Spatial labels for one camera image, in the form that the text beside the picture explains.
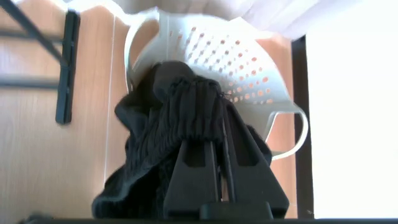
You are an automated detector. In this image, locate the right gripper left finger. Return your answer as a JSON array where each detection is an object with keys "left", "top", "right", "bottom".
[{"left": 163, "top": 139, "right": 223, "bottom": 219}]

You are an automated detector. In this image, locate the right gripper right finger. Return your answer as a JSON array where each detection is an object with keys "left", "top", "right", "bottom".
[{"left": 221, "top": 101, "right": 290, "bottom": 218}]

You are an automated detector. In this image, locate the white laundry basket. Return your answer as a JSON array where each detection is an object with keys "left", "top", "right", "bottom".
[{"left": 123, "top": 8, "right": 310, "bottom": 162}]

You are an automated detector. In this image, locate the black clothes rack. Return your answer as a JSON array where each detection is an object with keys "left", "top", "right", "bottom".
[{"left": 0, "top": 0, "right": 81, "bottom": 125}]

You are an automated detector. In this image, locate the beige curtain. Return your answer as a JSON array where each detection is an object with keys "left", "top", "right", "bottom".
[{"left": 63, "top": 0, "right": 321, "bottom": 40}]

